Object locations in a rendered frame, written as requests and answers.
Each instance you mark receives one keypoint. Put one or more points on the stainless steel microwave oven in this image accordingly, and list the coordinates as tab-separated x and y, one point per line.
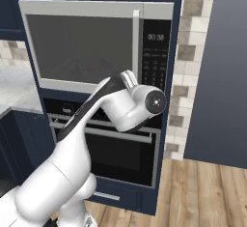
157	63

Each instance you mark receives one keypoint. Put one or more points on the black oven door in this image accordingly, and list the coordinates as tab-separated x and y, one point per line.
128	160

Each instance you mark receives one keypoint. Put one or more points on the black built-in oven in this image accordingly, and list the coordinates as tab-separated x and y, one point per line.
135	160

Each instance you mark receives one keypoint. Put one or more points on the navy drawer front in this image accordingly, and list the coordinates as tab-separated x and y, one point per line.
128	195

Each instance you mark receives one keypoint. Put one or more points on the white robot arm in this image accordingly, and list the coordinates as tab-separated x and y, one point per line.
69	160

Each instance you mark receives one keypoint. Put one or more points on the blue-grey tall side panel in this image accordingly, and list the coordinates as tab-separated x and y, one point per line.
218	76

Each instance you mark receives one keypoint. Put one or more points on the microwave glass door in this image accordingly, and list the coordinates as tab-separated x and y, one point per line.
80	44

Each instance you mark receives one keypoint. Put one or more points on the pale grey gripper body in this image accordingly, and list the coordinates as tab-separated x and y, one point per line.
129	79

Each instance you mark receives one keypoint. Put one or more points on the navy wall cupboard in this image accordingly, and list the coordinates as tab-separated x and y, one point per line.
8	15

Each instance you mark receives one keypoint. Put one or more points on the navy base cabinet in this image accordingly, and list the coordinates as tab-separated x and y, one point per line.
22	140

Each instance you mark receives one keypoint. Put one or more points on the black oven knob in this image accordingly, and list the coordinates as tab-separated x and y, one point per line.
67	108

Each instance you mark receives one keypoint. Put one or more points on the navy tall cabinet housing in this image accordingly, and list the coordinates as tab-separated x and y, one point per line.
170	131

